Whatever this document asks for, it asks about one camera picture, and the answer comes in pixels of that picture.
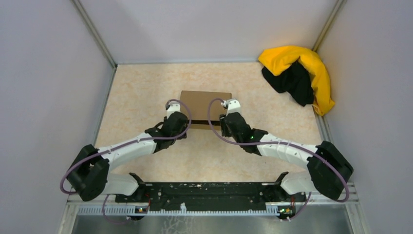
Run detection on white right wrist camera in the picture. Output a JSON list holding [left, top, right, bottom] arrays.
[[221, 98, 241, 116]]

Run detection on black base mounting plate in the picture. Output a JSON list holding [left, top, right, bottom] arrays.
[[115, 182, 306, 212]]

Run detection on black cloth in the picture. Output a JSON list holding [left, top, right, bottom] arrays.
[[262, 61, 314, 107]]

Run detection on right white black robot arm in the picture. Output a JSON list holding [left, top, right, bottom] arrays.
[[220, 112, 354, 202]]

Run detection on aluminium frame rail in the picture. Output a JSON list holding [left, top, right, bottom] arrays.
[[58, 182, 370, 234]]

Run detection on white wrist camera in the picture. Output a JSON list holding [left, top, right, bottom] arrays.
[[166, 101, 181, 119], [221, 98, 241, 116]]

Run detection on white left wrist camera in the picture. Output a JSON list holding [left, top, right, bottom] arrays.
[[166, 101, 181, 119]]

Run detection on brown cardboard box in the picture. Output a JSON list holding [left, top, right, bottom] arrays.
[[180, 90, 232, 131]]

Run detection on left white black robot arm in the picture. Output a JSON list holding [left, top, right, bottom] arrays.
[[60, 111, 191, 202]]

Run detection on yellow cloth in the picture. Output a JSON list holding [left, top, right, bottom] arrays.
[[258, 45, 335, 116]]

